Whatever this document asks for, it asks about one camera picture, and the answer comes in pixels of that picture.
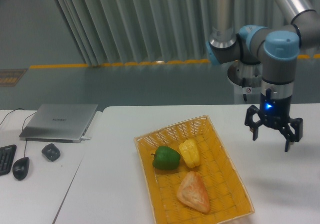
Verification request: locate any silver closed laptop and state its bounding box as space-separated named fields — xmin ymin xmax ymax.
xmin=19 ymin=104 xmax=98 ymax=143

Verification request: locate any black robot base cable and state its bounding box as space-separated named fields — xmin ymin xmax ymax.
xmin=241 ymin=77 xmax=248 ymax=102

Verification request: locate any green bell pepper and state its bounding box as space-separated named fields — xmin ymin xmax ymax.
xmin=152 ymin=146 xmax=181 ymax=170

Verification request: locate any triangular pastry bread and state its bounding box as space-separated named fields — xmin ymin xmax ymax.
xmin=176 ymin=171 xmax=210 ymax=213

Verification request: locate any black computer mouse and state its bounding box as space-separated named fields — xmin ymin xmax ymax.
xmin=12 ymin=157 xmax=30 ymax=181

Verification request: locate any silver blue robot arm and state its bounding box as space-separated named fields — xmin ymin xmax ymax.
xmin=206 ymin=0 xmax=320 ymax=149

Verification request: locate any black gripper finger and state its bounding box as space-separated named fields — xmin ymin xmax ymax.
xmin=280 ymin=118 xmax=303 ymax=152
xmin=244 ymin=105 xmax=265 ymax=141

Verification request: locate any yellow woven basket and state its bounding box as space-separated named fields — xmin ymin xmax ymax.
xmin=134 ymin=115 xmax=255 ymax=223

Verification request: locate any black laptop cable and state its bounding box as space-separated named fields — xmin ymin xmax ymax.
xmin=0 ymin=108 xmax=38 ymax=126

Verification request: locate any black mouse cable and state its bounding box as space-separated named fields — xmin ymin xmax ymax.
xmin=21 ymin=113 xmax=38 ymax=158

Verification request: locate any yellow bell pepper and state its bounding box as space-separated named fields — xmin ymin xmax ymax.
xmin=179 ymin=139 xmax=200 ymax=168

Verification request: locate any small black gadget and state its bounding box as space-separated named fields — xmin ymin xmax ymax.
xmin=42 ymin=143 xmax=61 ymax=162

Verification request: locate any black keyboard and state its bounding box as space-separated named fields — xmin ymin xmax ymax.
xmin=0 ymin=144 xmax=17 ymax=176

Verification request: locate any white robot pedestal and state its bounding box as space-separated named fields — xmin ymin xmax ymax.
xmin=227 ymin=61 xmax=262 ymax=104

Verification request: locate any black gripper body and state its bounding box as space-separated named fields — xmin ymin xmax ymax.
xmin=257 ymin=94 xmax=292 ymax=131

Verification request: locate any grey pleated curtain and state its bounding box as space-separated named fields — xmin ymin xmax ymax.
xmin=47 ymin=0 xmax=320 ymax=67

